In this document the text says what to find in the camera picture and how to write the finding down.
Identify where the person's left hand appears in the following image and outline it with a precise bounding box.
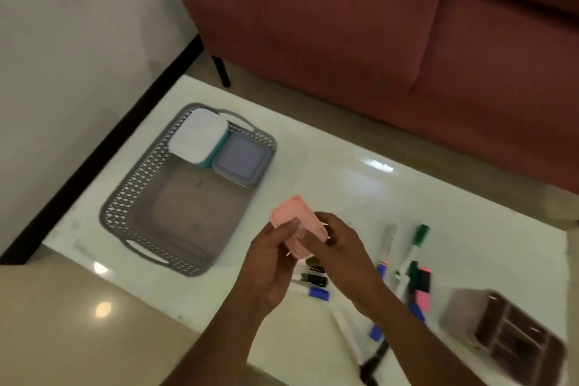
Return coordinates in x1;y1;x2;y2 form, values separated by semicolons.
239;217;302;314

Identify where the person's right hand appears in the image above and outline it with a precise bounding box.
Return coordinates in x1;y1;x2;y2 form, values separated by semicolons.
296;211;390;318

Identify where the red label marker blue cap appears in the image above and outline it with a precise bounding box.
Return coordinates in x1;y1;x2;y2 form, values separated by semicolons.
378;223;399;280

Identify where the small pink box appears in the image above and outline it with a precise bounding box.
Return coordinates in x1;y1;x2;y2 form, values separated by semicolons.
270;194;330;261

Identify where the white marker green cap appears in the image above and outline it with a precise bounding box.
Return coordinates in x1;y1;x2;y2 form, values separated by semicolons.
396;224;431;278

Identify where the pink highlighter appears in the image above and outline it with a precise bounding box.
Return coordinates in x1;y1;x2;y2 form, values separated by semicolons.
414;265;433;312

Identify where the grey perforated plastic basket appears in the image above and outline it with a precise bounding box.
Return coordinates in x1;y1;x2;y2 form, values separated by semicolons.
98;102;277;278

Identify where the black pen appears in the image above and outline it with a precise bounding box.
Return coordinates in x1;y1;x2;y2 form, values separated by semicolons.
359;338;392;386

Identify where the blue-grey plastic box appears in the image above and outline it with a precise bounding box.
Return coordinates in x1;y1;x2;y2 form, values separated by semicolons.
211;132;276;188

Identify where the pink desk organizer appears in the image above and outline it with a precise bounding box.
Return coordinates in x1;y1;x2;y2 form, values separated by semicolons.
438;288;569;386

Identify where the teal box with white lid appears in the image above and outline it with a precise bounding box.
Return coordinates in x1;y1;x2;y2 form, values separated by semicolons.
167;108;232;170

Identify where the person's right forearm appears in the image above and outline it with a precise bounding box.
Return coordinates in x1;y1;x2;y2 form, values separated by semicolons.
357;293;489;386

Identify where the person's left forearm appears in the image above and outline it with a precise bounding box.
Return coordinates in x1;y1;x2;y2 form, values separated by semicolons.
160;290;272;386

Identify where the white table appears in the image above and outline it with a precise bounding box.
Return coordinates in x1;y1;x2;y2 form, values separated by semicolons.
43;75;572;386

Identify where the black baseboard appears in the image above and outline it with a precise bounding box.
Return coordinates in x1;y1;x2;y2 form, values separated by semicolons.
0;33;205;266

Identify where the red fabric sofa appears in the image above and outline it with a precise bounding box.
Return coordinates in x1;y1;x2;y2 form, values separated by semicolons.
182;0;579;195

